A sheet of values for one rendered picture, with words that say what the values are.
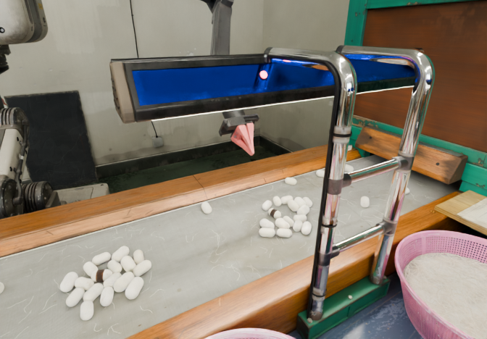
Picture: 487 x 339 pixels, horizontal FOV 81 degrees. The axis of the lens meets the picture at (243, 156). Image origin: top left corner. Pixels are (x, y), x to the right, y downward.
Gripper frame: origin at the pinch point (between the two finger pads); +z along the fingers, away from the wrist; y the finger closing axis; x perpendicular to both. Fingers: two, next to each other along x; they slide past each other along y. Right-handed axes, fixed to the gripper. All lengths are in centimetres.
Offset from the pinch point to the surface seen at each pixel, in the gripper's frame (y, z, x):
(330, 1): 127, -112, 33
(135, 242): -31.6, 12.0, 4.9
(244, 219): -7.8, 15.3, 2.6
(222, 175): -4.7, -0.3, 12.5
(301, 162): 21.1, 3.1, 10.2
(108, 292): -37.8, 20.5, -4.7
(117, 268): -35.9, 16.8, -1.2
